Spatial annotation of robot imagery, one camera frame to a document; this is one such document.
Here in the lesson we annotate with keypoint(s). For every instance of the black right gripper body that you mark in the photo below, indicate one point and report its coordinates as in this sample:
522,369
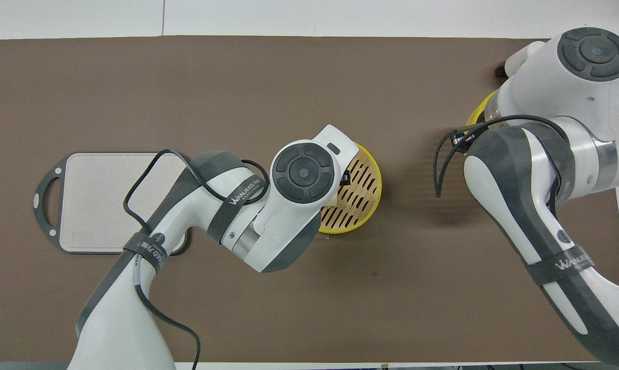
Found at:
463,140

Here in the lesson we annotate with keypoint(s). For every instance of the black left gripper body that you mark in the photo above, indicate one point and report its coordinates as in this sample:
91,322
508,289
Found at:
345,181

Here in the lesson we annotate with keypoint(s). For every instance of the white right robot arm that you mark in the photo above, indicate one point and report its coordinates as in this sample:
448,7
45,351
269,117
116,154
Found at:
546,103

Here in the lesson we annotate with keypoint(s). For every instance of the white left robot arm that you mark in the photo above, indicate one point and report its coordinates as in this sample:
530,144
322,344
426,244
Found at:
268,226

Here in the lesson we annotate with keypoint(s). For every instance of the yellow bamboo steamer base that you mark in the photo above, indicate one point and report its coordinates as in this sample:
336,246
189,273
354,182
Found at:
361,190

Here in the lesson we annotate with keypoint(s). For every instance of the black cup rack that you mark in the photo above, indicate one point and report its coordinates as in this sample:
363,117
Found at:
499,71

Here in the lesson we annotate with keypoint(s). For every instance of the brown table mat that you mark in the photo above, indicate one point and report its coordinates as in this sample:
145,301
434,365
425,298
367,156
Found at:
417,282

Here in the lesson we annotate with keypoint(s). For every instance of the grey rimmed white cutting board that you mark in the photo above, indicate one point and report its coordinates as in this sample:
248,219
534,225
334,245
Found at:
93,205

